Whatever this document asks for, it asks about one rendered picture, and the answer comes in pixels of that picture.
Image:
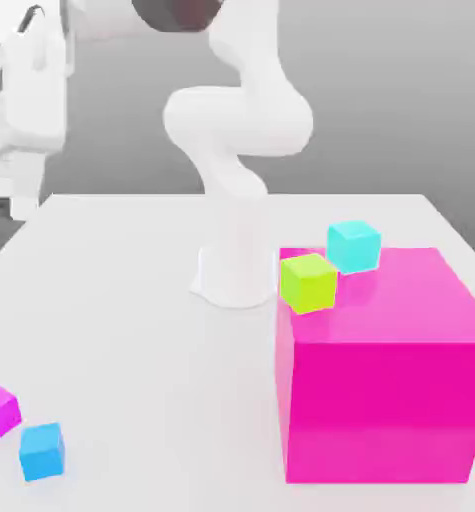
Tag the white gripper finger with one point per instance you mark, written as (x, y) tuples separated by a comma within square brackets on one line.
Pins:
[(25, 208), (2, 206)]

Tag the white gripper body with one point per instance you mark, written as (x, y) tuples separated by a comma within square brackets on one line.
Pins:
[(18, 176)]

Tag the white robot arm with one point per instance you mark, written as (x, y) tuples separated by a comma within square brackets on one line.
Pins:
[(237, 132)]

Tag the small blue cube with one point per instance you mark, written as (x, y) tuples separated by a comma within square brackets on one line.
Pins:
[(42, 454)]

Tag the small lime green cube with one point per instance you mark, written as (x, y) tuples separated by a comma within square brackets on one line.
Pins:
[(307, 286)]

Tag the small cyan cube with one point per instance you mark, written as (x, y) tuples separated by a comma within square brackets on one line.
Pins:
[(353, 248)]

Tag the large magenta box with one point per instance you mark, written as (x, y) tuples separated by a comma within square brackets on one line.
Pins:
[(381, 392)]

